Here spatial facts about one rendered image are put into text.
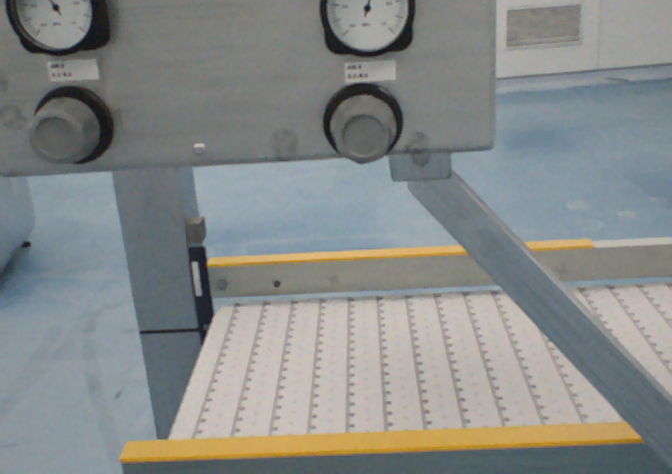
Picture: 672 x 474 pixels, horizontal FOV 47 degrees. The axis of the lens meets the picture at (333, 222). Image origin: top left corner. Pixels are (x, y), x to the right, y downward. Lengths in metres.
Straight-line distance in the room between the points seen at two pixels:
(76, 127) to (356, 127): 0.11
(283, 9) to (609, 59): 5.82
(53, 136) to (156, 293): 0.42
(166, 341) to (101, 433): 1.33
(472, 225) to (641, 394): 0.11
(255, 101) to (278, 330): 0.34
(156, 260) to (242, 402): 0.21
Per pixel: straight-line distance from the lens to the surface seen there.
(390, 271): 0.68
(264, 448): 0.45
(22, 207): 3.31
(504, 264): 0.38
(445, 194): 0.38
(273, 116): 0.33
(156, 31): 0.33
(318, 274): 0.68
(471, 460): 0.45
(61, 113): 0.32
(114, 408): 2.15
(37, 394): 2.31
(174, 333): 0.75
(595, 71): 6.07
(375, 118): 0.30
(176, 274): 0.72
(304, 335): 0.63
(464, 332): 0.63
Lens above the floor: 1.12
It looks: 20 degrees down
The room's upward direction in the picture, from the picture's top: 4 degrees counter-clockwise
